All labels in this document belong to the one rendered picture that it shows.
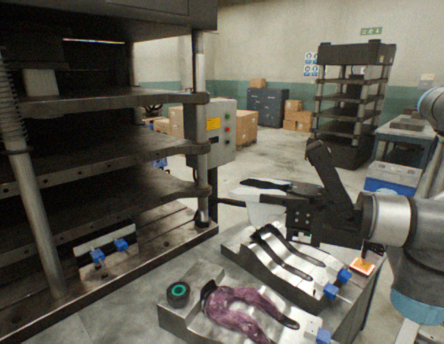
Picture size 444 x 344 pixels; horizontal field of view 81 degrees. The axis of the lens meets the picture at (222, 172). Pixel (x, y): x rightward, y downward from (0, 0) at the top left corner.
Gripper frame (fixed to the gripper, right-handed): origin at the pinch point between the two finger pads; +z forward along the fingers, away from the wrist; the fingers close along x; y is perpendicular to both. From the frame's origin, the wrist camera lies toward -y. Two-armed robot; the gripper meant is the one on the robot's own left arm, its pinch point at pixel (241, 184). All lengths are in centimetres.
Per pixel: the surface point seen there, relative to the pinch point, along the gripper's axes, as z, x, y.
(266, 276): 1, 54, 54
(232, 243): 20, 68, 51
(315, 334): -19, 30, 54
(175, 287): 28, 26, 48
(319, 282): -19, 48, 48
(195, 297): 21, 28, 51
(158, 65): 448, 671, -124
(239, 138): 138, 494, 52
